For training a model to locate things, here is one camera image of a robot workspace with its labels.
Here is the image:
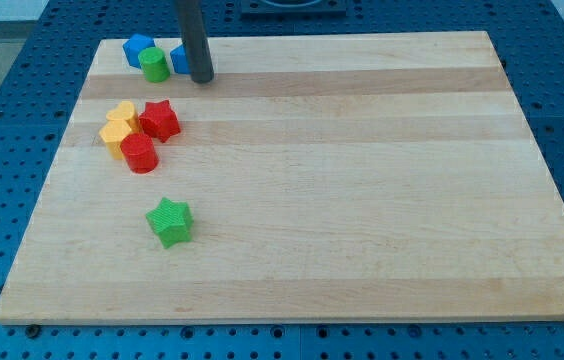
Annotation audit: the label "green star block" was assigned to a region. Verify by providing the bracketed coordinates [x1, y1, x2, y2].
[145, 197, 194, 249]

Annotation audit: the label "red star block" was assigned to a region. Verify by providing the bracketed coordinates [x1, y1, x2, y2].
[139, 100, 181, 143]

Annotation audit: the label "blue triangle block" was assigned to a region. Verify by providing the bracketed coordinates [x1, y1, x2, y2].
[170, 45, 190, 75]

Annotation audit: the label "wooden board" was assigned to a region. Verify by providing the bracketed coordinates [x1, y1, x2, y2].
[0, 31, 564, 325]

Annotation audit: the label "red cylinder block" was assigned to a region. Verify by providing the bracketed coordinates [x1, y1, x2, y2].
[120, 133, 159, 174]

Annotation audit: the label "green cylinder block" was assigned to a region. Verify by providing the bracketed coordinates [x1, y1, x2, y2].
[138, 47, 170, 83]

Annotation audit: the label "yellow heart block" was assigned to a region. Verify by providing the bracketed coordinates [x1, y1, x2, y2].
[106, 100, 141, 133]

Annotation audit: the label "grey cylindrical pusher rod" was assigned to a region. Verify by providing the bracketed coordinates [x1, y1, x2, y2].
[174, 0, 214, 84]

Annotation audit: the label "yellow pentagon block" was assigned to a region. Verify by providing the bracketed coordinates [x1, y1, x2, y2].
[99, 121, 132, 160]

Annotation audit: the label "blue pentagon block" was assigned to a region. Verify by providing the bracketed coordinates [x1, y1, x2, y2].
[122, 34, 155, 69]

